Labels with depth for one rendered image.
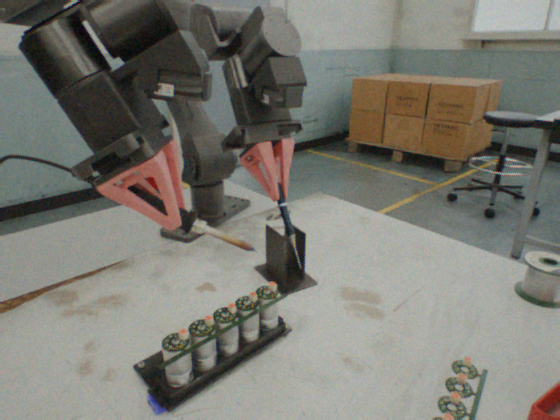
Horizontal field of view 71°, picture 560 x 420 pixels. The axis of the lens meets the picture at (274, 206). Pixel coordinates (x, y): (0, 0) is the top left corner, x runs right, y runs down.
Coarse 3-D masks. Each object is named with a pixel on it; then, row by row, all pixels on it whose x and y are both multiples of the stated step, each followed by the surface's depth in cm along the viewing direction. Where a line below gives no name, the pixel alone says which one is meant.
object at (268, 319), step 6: (258, 300) 42; (264, 300) 42; (270, 300) 42; (270, 306) 42; (276, 306) 43; (264, 312) 42; (270, 312) 42; (276, 312) 43; (264, 318) 43; (270, 318) 43; (276, 318) 43; (264, 324) 43; (270, 324) 43; (276, 324) 44
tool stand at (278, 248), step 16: (272, 240) 54; (288, 240) 57; (304, 240) 53; (272, 256) 55; (288, 256) 58; (304, 256) 54; (272, 272) 56; (288, 272) 57; (304, 272) 55; (288, 288) 53; (304, 288) 54
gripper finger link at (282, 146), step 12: (252, 132) 50; (264, 132) 51; (276, 132) 52; (252, 144) 51; (276, 144) 53; (288, 144) 52; (276, 156) 54; (288, 156) 53; (276, 168) 56; (288, 168) 53
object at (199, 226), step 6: (198, 222) 40; (204, 222) 40; (192, 228) 40; (198, 228) 40; (204, 228) 40; (210, 228) 41; (210, 234) 41; (216, 234) 41; (222, 234) 41; (222, 240) 41; (228, 240) 41; (234, 240) 41; (240, 240) 41; (240, 246) 41; (246, 246) 41
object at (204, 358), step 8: (200, 328) 37; (192, 336) 37; (192, 344) 37; (208, 344) 37; (192, 352) 38; (200, 352) 37; (208, 352) 37; (216, 352) 39; (192, 360) 38; (200, 360) 37; (208, 360) 38; (216, 360) 39; (200, 368) 38; (208, 368) 38
